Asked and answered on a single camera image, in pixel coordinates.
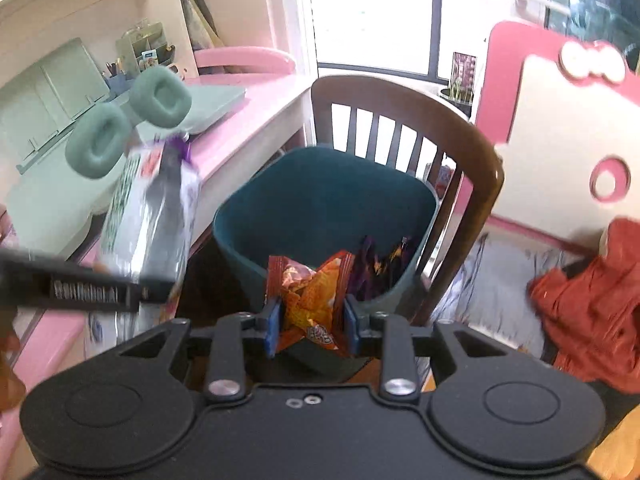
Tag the teal plastic waste bin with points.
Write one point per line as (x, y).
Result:
(320, 195)

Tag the blue pen holder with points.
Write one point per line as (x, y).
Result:
(120, 85)

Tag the silver purple snack bag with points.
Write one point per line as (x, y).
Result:
(150, 210)

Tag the purple snack packet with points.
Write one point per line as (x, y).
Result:
(380, 270)

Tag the balcony glass door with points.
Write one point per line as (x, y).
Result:
(435, 10)

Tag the beige blue curtain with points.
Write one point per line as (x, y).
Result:
(200, 10)

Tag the orange snack packet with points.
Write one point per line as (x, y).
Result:
(310, 290)

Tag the green tilting reading stand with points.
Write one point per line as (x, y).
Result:
(50, 200)

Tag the pink white bed headboard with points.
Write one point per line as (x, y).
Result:
(550, 135)

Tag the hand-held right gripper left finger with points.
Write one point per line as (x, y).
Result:
(274, 325)

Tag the pink white desk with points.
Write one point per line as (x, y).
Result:
(240, 125)

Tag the green desk organizer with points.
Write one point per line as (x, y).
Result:
(150, 40)

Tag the dark wooden chair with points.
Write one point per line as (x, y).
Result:
(480, 160)

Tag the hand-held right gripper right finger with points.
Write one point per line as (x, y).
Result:
(351, 325)

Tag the red jacket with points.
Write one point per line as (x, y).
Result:
(590, 300)

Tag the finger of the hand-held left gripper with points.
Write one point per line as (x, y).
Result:
(150, 294)

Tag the grey pillow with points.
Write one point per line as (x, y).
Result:
(500, 285)

